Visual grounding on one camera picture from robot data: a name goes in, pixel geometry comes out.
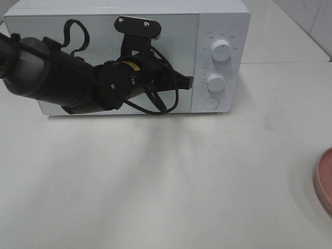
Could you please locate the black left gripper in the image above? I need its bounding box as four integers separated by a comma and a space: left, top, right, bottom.
114, 33, 195, 101

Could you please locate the round white door button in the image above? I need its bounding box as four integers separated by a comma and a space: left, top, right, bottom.
204, 97, 219, 109

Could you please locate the pink round plate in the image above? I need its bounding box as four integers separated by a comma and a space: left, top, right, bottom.
314, 148, 331, 217

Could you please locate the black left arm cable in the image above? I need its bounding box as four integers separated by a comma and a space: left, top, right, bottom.
61, 19, 179, 116

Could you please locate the white microwave oven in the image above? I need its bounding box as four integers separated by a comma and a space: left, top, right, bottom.
3, 1, 251, 113

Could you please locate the white microwave door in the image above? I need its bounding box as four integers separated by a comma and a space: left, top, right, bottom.
4, 15, 198, 116

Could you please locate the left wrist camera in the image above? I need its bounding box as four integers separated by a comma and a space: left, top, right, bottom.
114, 16, 161, 39

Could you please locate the white microwave knob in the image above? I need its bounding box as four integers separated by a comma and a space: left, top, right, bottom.
211, 37, 232, 62
206, 73, 226, 92

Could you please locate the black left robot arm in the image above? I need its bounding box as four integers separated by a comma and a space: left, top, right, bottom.
1, 34, 193, 115

